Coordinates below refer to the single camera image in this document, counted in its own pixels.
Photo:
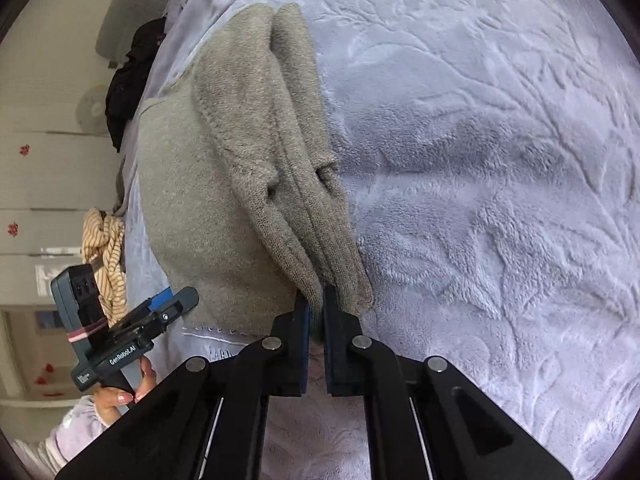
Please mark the white round fan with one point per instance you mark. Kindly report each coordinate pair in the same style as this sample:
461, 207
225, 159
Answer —
92, 110

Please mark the embossed lavender fleece blanket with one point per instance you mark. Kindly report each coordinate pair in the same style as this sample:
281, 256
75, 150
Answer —
475, 185

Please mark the person's left forearm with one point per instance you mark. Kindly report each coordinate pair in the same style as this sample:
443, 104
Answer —
65, 435

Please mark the black clothing pile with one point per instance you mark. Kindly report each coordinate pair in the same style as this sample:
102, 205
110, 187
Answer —
130, 75

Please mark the person's left hand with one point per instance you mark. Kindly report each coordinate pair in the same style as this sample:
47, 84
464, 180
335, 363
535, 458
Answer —
117, 402

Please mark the beige knit sweater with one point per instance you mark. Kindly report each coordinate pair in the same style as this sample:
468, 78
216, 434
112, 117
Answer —
200, 185

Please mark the grey upholstered headboard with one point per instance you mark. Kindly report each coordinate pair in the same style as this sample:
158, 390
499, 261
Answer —
130, 10

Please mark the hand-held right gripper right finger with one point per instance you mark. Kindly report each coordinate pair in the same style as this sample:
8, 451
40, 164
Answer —
334, 332

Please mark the beige striped cloth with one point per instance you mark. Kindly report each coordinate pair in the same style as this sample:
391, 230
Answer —
106, 250

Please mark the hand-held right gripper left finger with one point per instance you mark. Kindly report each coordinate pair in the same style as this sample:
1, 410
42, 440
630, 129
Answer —
301, 332

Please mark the white wardrobe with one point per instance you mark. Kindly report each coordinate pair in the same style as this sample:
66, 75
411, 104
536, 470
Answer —
45, 185

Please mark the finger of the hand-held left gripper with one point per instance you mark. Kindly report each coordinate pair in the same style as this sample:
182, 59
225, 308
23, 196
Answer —
182, 299
160, 298

